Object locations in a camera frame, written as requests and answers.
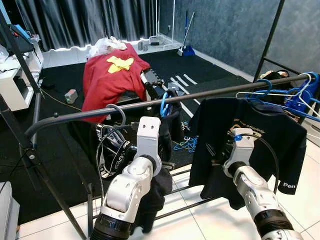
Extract blue plastic hanger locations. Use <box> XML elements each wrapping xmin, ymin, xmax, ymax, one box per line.
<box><xmin>272</xmin><ymin>71</ymin><xmax>320</xmax><ymax>123</ymax></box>
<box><xmin>159</xmin><ymin>91</ymin><xmax>174</xmax><ymax>119</ymax></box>
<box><xmin>244</xmin><ymin>78</ymin><xmax>275</xmax><ymax>107</ymax></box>
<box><xmin>172</xmin><ymin>134</ymin><xmax>199</xmax><ymax>154</ymax></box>

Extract plain black garment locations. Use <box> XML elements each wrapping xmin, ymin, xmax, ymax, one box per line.
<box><xmin>131</xmin><ymin>97</ymin><xmax>190</xmax><ymax>236</ymax></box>

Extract grey hanger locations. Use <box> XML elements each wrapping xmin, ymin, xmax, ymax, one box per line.
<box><xmin>97</xmin><ymin>103</ymin><xmax>132</xmax><ymax>171</ymax></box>

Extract navy T-shirt with gold print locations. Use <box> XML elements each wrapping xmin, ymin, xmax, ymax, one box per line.
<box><xmin>188</xmin><ymin>96</ymin><xmax>309</xmax><ymax>212</ymax></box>

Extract black floor carpet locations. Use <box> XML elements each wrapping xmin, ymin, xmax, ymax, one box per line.
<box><xmin>0</xmin><ymin>47</ymin><xmax>281</xmax><ymax>226</ymax></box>

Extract yellow cloth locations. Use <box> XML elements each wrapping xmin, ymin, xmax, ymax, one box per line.
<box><xmin>106</xmin><ymin>54</ymin><xmax>136</xmax><ymax>75</ymax></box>

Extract red cloth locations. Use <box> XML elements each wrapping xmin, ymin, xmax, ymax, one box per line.
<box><xmin>81</xmin><ymin>42</ymin><xmax>152</xmax><ymax>124</ymax></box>

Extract white plastic bag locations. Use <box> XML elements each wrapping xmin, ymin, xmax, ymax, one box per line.
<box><xmin>88</xmin><ymin>35</ymin><xmax>129</xmax><ymax>57</ymax></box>

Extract black metal clothes rack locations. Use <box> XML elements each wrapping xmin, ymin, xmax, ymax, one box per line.
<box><xmin>24</xmin><ymin>71</ymin><xmax>320</xmax><ymax>236</ymax></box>

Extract small grey box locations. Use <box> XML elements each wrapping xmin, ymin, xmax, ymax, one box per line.
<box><xmin>64</xmin><ymin>88</ymin><xmax>80</xmax><ymax>105</ymax></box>

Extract black curtains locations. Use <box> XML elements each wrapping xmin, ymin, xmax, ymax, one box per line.
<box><xmin>14</xmin><ymin>0</ymin><xmax>162</xmax><ymax>52</ymax></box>

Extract white shelf unit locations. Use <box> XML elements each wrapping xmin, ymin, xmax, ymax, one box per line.
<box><xmin>0</xmin><ymin>42</ymin><xmax>47</xmax><ymax>113</ymax></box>

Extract black bag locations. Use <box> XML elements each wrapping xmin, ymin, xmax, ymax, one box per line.
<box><xmin>0</xmin><ymin>23</ymin><xmax>37</xmax><ymax>54</ymax></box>

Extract silver wire hanger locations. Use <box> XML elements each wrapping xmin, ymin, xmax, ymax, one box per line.
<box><xmin>235</xmin><ymin>71</ymin><xmax>320</xmax><ymax>120</ymax></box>

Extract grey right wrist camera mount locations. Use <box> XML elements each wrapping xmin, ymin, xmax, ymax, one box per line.
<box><xmin>226</xmin><ymin>127</ymin><xmax>259</xmax><ymax>179</ymax></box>

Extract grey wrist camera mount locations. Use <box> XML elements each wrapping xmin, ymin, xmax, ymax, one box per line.
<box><xmin>226</xmin><ymin>127</ymin><xmax>259</xmax><ymax>179</ymax></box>
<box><xmin>135</xmin><ymin>115</ymin><xmax>163</xmax><ymax>177</ymax></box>

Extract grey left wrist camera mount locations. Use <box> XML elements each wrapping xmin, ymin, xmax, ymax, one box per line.
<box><xmin>135</xmin><ymin>115</ymin><xmax>163</xmax><ymax>177</ymax></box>

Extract yellow cable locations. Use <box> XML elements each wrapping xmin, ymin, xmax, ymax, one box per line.
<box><xmin>40</xmin><ymin>87</ymin><xmax>85</xmax><ymax>113</ymax></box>

